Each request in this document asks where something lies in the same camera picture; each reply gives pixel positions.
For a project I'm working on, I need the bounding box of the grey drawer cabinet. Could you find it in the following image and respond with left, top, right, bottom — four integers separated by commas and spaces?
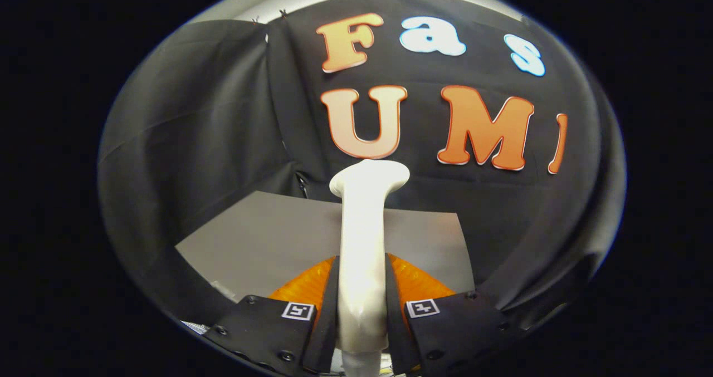
175, 190, 475, 305

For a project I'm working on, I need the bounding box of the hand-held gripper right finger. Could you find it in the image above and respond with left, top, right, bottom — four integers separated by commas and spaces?
384, 253, 524, 376

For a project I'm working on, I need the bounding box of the white garment steamer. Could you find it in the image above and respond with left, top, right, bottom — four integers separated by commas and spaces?
329, 159, 411, 377

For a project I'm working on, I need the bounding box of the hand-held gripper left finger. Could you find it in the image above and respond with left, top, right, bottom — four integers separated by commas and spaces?
203, 254, 340, 376

